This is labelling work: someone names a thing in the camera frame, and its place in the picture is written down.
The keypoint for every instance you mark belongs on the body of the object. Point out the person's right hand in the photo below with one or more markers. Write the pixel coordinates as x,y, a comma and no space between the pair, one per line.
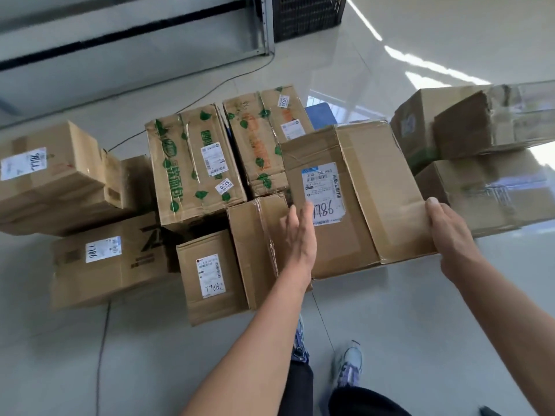
453,246

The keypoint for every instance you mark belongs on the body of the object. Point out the person's left hand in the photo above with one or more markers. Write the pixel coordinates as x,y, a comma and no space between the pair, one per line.
301,246

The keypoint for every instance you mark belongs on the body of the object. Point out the tall plain brown box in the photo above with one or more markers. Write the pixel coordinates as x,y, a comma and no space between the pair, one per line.
251,255

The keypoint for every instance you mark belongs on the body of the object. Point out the low brown box 7786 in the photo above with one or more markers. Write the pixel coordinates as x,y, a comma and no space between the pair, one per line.
381,190

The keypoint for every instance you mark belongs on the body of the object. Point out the small brown box 7786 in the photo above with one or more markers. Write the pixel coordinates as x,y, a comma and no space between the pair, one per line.
195,298

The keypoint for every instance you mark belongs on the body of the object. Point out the orange leaf box 8935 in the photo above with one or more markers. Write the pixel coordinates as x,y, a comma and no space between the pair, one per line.
251,125

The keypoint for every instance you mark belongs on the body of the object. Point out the blue plastic pallet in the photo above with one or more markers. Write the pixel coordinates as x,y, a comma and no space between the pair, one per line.
321,116

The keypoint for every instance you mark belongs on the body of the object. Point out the green leaf box 0245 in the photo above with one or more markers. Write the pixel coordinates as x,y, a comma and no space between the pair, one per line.
217,125

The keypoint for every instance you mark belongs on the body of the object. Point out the pile of plain cardboard boxes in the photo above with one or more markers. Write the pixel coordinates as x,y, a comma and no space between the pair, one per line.
65,190

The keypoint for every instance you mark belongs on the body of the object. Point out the person's left forearm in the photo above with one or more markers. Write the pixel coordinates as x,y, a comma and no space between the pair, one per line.
251,355

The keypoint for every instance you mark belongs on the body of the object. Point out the person's right forearm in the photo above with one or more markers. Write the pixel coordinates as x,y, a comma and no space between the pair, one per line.
511,316

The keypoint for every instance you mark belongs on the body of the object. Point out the person's left shoe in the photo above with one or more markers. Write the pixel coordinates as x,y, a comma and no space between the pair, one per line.
300,346

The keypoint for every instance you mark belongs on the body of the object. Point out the person's shoe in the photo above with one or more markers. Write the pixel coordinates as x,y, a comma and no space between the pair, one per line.
300,346
349,363

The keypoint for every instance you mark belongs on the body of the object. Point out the person's right shoe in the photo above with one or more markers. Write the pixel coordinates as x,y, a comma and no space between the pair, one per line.
349,363

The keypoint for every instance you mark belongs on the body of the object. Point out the person's left leg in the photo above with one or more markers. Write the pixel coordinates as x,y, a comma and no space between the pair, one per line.
299,394

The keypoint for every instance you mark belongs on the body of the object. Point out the person's leg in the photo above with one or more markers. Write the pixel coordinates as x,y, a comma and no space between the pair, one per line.
360,405
299,394

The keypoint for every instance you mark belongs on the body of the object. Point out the person's right leg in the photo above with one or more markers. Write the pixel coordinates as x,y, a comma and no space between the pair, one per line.
360,405

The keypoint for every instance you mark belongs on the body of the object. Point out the silver metal shelf rack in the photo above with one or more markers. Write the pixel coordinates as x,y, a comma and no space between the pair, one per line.
268,25

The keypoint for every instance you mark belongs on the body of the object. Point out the black plastic crate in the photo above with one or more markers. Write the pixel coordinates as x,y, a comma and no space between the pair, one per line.
308,17

